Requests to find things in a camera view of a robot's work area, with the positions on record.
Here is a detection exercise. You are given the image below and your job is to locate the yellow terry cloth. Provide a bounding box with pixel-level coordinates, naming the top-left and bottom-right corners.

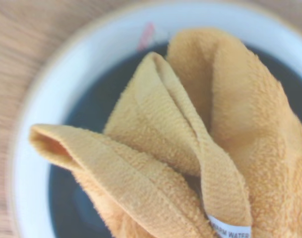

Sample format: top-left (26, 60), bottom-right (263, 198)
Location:
top-left (29, 27), bottom-right (302, 238)

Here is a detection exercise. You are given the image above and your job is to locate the dark blue plate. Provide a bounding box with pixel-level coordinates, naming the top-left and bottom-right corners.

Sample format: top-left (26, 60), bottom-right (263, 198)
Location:
top-left (48, 42), bottom-right (302, 238)

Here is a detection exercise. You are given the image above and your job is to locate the large cream plate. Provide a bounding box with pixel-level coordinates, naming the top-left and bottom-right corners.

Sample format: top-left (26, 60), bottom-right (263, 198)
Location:
top-left (10, 1), bottom-right (302, 238)

